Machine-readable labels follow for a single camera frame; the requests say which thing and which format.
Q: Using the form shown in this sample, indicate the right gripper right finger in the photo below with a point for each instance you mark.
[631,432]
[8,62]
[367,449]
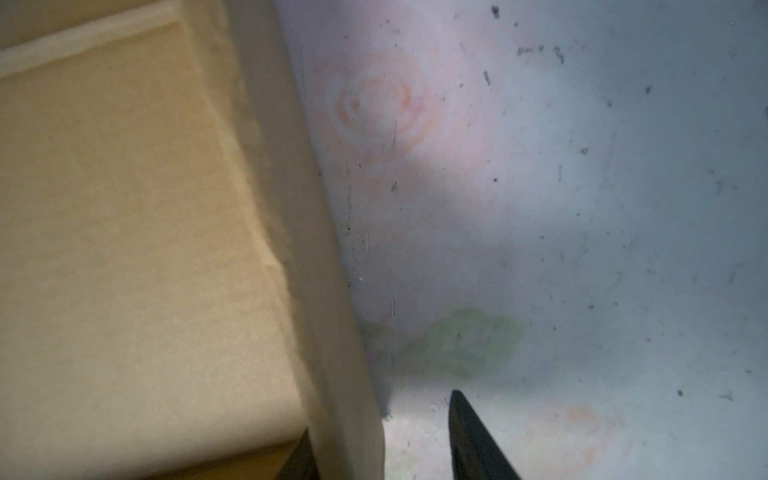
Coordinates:
[474,453]

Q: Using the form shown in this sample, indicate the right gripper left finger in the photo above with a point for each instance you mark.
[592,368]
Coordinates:
[301,463]

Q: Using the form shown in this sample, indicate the brown cardboard box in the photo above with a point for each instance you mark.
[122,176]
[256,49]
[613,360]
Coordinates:
[171,286]

